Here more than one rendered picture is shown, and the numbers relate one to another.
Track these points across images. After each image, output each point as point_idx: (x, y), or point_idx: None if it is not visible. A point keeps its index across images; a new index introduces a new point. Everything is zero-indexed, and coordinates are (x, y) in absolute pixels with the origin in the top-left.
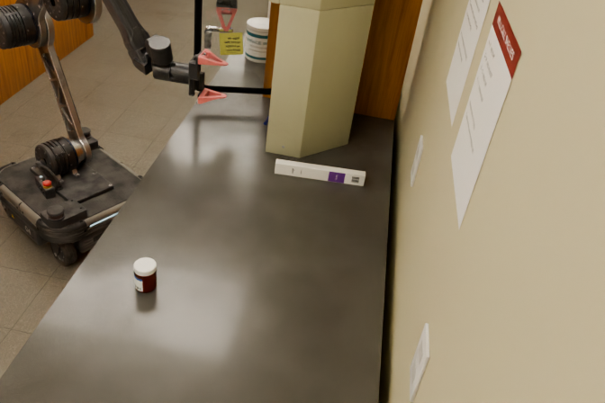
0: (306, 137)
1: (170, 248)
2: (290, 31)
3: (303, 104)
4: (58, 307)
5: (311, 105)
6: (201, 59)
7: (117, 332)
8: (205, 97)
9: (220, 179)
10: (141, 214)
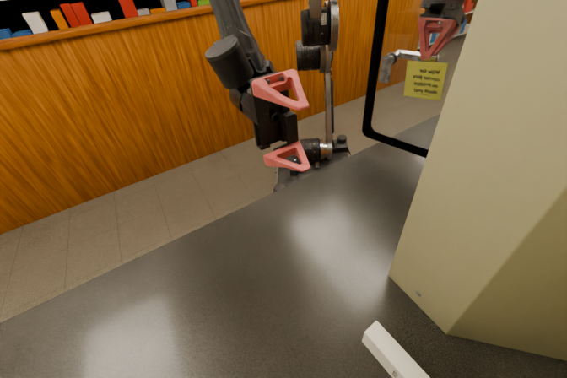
0: (476, 316)
1: None
2: (520, 30)
3: (490, 261)
4: None
5: (515, 273)
6: (256, 87)
7: None
8: (273, 159)
9: (268, 290)
10: (128, 288)
